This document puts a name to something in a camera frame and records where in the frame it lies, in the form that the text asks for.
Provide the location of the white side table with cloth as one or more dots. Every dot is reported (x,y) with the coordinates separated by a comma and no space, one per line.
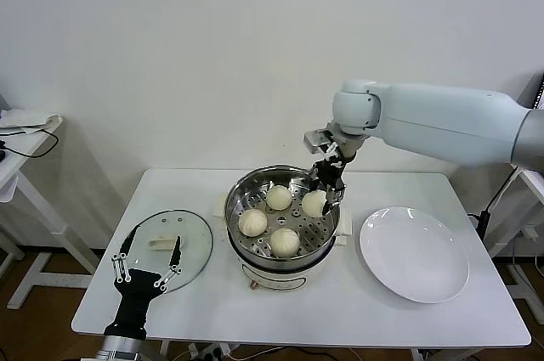
(32,146)

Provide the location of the white steamed baozi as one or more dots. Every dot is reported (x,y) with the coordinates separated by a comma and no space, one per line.
(313,204)
(278,198)
(253,222)
(285,242)

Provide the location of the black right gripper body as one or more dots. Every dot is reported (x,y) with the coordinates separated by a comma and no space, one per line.
(329,174)

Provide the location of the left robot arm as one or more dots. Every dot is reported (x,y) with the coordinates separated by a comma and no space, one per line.
(121,350)

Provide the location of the round glass lid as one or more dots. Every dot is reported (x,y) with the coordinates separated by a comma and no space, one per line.
(195,233)

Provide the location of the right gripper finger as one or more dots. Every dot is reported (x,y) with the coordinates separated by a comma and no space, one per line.
(313,180)
(336,196)

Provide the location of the cream folded cloth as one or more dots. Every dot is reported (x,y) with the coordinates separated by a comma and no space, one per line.
(25,118)

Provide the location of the white side table with laptop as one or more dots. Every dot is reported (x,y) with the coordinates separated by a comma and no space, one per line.
(525,293)

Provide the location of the white floor power strip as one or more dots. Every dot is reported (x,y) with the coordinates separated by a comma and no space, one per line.
(212,352)

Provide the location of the white power plug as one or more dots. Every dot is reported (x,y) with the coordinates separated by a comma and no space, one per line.
(530,232)

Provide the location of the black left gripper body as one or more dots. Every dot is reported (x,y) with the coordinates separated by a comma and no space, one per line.
(135,289)

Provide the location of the cream electric cooker base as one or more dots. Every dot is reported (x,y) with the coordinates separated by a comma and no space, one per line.
(276,281)

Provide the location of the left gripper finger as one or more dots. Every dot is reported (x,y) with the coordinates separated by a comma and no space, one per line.
(176,251)
(128,243)

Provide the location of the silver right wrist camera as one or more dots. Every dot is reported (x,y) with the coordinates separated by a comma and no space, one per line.
(316,140)

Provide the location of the stainless steel steamer basket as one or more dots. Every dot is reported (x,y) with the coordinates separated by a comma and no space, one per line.
(316,233)

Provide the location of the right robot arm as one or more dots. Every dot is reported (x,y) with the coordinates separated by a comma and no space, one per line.
(446,123)

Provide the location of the open dark laptop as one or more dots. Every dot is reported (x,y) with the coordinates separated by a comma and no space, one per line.
(540,93)

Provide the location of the white round plate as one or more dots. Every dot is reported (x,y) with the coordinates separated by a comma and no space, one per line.
(414,255)

